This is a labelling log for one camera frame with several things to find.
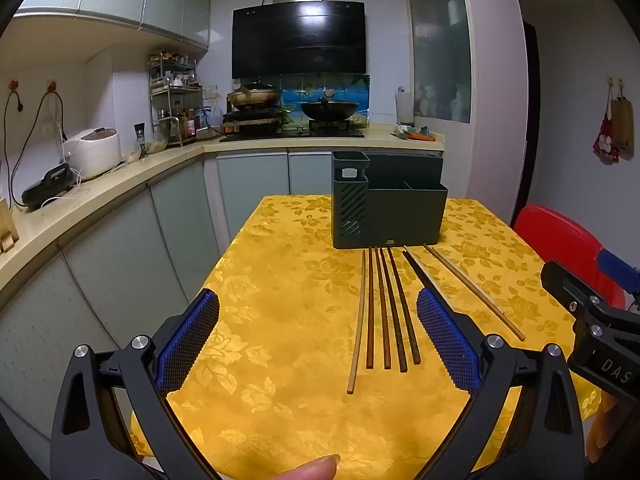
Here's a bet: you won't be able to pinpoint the dark brown wooden chopstick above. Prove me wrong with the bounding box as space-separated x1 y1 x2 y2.
380 246 408 374
388 246 422 366

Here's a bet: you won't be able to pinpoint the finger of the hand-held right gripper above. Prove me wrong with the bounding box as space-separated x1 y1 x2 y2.
540 259 608 361
596 249 640 311

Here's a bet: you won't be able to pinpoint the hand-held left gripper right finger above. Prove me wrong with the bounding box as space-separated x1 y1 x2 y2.
416 287 587 480

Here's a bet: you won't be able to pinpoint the dark grey utensil holder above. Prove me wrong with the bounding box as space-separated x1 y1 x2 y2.
331 150 449 251

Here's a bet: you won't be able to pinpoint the black power cable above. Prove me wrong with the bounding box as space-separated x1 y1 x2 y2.
0 80 26 201
11 82 67 196

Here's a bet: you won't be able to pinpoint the red plastic chair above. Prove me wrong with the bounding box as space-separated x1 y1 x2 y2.
512 204 628 311

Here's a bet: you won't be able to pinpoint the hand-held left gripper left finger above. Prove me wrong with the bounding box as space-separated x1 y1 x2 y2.
50 289 221 480

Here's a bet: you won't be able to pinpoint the row of sauce bottles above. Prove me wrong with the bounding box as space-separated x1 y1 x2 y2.
176 109 202 139

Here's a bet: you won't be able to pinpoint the brown hanging bag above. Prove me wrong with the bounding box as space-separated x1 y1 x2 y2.
610 95 636 162

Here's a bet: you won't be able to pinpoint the black range hood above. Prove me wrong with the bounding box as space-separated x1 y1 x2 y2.
231 0 367 80

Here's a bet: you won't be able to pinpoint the person's left hand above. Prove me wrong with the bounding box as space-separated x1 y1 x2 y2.
272 454 342 480

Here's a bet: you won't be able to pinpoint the dark door frame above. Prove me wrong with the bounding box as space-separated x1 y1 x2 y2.
510 20 541 231

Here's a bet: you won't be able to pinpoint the frosted glass cabinet door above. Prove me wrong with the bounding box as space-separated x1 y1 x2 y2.
406 0 473 126

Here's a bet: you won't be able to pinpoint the metal spice rack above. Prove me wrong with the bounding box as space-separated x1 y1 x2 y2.
147 52 206 146

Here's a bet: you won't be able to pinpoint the light bamboo chopstick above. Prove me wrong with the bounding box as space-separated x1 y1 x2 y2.
422 243 526 343

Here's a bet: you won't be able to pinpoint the black chopstick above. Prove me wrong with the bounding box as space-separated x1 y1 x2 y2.
402 248 434 292

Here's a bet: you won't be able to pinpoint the orange and teal kitchen tools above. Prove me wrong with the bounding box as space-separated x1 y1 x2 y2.
392 125 436 142

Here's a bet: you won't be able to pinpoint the yellow floral tablecloth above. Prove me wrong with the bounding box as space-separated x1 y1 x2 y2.
127 194 618 480

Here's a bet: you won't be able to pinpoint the blue backsplash picture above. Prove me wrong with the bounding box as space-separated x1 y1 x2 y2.
240 74 371 123

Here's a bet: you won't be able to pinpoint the white rice cooker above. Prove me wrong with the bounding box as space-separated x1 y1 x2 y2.
62 127 123 180

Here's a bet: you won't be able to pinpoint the black wok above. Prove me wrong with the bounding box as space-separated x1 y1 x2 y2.
300 97 361 122

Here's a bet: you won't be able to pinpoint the wooden stand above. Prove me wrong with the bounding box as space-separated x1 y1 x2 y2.
0 197 20 256

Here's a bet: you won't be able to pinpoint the golden wok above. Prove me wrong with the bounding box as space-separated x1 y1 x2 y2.
227 82 283 110

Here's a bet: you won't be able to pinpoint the black gas stove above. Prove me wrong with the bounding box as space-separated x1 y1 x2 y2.
219 109 368 140

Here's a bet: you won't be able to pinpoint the black sandwich maker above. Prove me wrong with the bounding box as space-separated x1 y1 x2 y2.
21 162 78 211

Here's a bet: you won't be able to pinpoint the red hanging bag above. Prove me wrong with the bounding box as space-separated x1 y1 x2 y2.
592 110 621 165

